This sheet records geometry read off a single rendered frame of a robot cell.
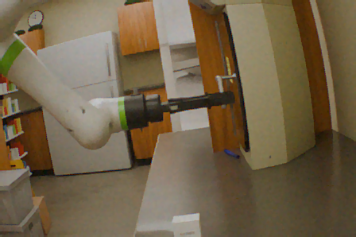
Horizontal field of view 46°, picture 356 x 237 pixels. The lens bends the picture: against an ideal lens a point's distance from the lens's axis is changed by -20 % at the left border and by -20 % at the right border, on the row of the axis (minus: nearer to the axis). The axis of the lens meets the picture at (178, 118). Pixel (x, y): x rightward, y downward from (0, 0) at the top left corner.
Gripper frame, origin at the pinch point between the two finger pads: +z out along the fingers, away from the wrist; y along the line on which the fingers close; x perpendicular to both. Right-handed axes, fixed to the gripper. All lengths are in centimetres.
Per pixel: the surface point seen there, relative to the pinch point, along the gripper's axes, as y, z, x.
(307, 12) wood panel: 32, 43, -26
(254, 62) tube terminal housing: -5.1, 10.4, -8.9
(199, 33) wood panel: 31.8, -1.6, -20.2
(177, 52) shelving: 219, -11, -17
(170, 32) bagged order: 138, -13, -28
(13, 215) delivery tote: 150, -147, 73
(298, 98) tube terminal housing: 2.4, 24.1, 3.4
